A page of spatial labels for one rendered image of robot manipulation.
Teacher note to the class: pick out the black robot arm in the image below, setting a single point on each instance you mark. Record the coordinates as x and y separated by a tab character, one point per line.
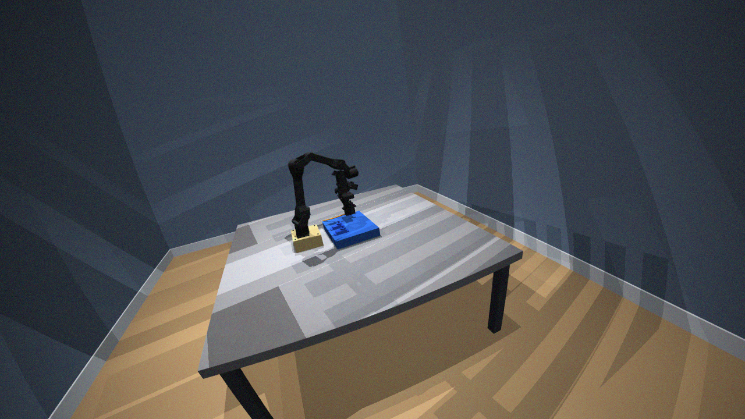
296	167

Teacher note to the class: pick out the blue rectangular plate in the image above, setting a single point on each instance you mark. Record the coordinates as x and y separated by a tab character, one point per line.
348	230

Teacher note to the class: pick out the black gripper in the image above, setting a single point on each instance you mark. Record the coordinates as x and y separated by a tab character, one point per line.
343	193

